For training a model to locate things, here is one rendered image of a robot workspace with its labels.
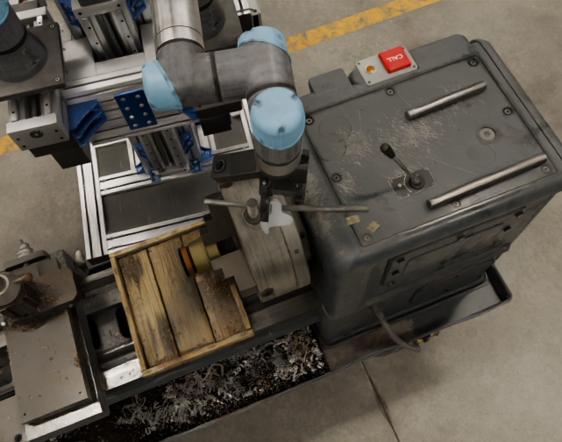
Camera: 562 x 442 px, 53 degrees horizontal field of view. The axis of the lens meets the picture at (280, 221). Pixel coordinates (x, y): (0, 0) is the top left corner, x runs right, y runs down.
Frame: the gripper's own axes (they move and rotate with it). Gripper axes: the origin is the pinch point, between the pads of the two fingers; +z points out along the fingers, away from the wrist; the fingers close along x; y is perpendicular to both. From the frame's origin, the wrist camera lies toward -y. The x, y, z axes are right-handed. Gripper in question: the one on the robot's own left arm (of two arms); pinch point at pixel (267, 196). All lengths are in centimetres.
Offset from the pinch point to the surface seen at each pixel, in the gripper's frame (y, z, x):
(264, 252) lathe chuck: -0.2, 14.6, -7.5
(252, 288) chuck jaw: -2.5, 23.3, -14.0
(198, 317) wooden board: -17, 47, -19
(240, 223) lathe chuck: -6.0, 12.4, -2.2
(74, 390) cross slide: -43, 37, -41
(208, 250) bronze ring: -14.1, 25.1, -5.9
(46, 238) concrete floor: -109, 145, 21
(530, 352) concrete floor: 106, 130, -8
